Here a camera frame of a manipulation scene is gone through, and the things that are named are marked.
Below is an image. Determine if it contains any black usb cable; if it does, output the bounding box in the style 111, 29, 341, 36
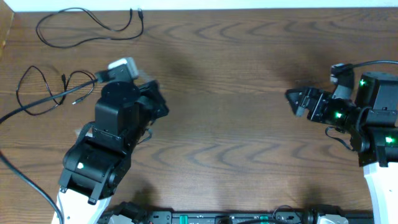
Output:
16, 65, 96, 116
35, 7, 145, 49

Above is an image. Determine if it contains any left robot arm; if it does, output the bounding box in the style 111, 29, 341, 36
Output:
52, 80, 169, 223

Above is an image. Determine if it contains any cardboard side panel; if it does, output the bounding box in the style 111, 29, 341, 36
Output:
0, 0, 14, 56

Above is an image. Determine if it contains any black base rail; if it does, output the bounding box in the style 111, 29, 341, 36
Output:
99, 202, 374, 224

